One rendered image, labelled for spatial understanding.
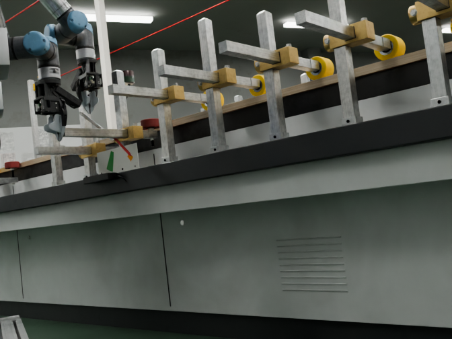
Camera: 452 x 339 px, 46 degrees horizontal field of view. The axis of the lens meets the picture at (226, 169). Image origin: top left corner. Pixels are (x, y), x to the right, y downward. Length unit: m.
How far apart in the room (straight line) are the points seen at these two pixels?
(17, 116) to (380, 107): 7.72
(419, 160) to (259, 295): 0.86
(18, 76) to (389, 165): 8.07
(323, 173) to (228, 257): 0.67
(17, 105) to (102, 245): 6.52
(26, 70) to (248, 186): 7.67
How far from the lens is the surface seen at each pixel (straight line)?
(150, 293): 2.47
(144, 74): 9.54
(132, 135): 2.12
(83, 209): 2.45
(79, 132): 2.02
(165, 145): 1.99
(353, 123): 1.52
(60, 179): 2.59
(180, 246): 2.28
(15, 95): 9.10
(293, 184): 1.65
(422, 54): 1.68
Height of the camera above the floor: 0.52
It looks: 4 degrees up
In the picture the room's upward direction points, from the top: 7 degrees counter-clockwise
